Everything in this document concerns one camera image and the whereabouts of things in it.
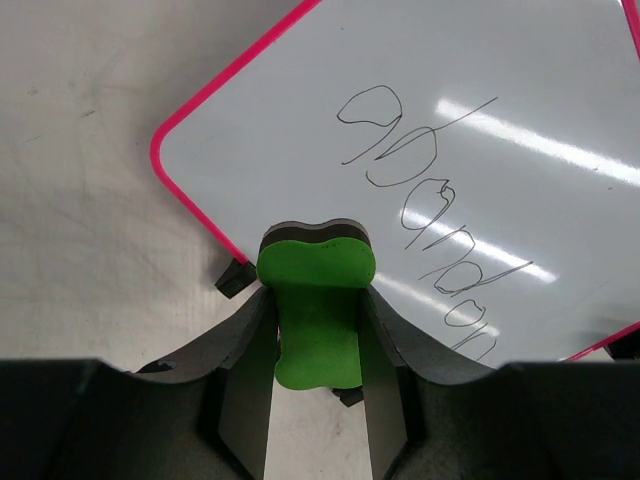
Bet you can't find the black whiteboard clip right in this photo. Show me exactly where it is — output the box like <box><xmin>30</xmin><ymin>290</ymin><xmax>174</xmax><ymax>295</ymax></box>
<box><xmin>332</xmin><ymin>387</ymin><xmax>363</xmax><ymax>408</ymax></box>

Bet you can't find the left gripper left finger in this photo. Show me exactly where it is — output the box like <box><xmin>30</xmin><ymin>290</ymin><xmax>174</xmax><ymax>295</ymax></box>
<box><xmin>127</xmin><ymin>288</ymin><xmax>277</xmax><ymax>479</ymax></box>

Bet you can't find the black whiteboard clip left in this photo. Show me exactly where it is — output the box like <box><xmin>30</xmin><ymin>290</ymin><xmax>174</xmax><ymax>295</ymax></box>
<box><xmin>215</xmin><ymin>259</ymin><xmax>257</xmax><ymax>299</ymax></box>

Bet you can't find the green whiteboard eraser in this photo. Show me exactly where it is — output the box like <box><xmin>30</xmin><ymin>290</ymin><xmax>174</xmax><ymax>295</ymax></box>
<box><xmin>256</xmin><ymin>218</ymin><xmax>376</xmax><ymax>391</ymax></box>

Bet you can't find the pink framed whiteboard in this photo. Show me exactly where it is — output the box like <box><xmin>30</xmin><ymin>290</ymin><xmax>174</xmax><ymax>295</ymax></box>
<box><xmin>150</xmin><ymin>1</ymin><xmax>639</xmax><ymax>367</ymax></box>

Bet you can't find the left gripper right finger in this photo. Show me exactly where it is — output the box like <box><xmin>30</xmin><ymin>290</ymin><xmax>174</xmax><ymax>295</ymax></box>
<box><xmin>358</xmin><ymin>287</ymin><xmax>491</xmax><ymax>479</ymax></box>

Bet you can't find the black whiteboard clip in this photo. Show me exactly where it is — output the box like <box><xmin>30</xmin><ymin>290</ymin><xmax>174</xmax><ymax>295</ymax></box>
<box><xmin>215</xmin><ymin>259</ymin><xmax>257</xmax><ymax>299</ymax></box>
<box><xmin>332</xmin><ymin>387</ymin><xmax>363</xmax><ymax>408</ymax></box>

